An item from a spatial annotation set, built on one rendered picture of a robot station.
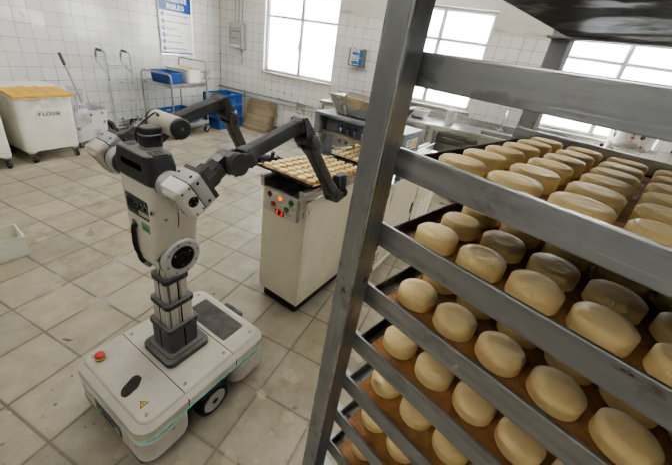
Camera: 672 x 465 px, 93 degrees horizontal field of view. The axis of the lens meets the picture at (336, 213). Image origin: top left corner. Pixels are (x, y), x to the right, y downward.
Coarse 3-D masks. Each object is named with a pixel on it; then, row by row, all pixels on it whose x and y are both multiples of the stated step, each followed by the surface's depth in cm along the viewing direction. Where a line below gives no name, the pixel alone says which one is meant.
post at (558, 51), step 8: (552, 40) 56; (560, 40) 55; (552, 48) 56; (560, 48) 55; (568, 48) 55; (552, 56) 56; (560, 56) 55; (568, 56) 57; (544, 64) 57; (552, 64) 57; (560, 64) 56; (528, 112) 61; (520, 120) 62; (528, 120) 61; (536, 120) 60; (528, 128) 61; (536, 128) 62
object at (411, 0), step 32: (416, 0) 26; (384, 32) 28; (416, 32) 27; (384, 64) 29; (416, 64) 29; (384, 96) 30; (384, 128) 31; (384, 160) 32; (352, 192) 36; (384, 192) 35; (352, 224) 37; (352, 256) 38; (352, 288) 39; (352, 320) 43; (320, 384) 50; (320, 416) 52; (320, 448) 56
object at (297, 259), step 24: (264, 192) 191; (288, 192) 182; (264, 216) 198; (312, 216) 183; (336, 216) 209; (264, 240) 205; (288, 240) 192; (312, 240) 194; (336, 240) 222; (264, 264) 213; (288, 264) 199; (312, 264) 205; (336, 264) 238; (264, 288) 226; (288, 288) 206; (312, 288) 219
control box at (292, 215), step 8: (272, 192) 183; (280, 192) 181; (272, 200) 185; (288, 200) 178; (296, 200) 175; (272, 208) 187; (280, 208) 183; (288, 208) 179; (296, 208) 176; (288, 216) 181; (296, 216) 179
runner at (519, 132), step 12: (516, 132) 63; (528, 132) 61; (540, 132) 60; (564, 144) 58; (576, 144) 56; (588, 144) 55; (612, 156) 53; (624, 156) 52; (636, 156) 51; (648, 168) 50; (660, 168) 49
